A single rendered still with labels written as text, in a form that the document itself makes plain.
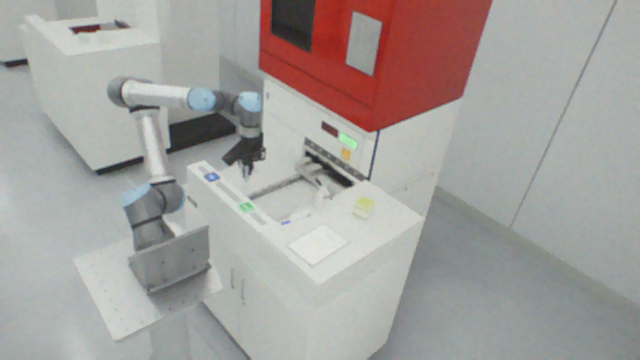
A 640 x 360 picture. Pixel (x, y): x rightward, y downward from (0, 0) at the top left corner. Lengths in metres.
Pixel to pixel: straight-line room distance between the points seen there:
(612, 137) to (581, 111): 0.23
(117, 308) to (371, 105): 1.23
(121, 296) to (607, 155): 2.72
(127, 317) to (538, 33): 2.70
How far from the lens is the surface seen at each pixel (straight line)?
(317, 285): 1.61
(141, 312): 1.75
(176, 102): 1.64
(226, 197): 1.96
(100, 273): 1.91
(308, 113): 2.32
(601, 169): 3.24
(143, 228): 1.74
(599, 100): 3.13
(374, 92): 1.90
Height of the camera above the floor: 2.16
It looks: 36 degrees down
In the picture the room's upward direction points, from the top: 8 degrees clockwise
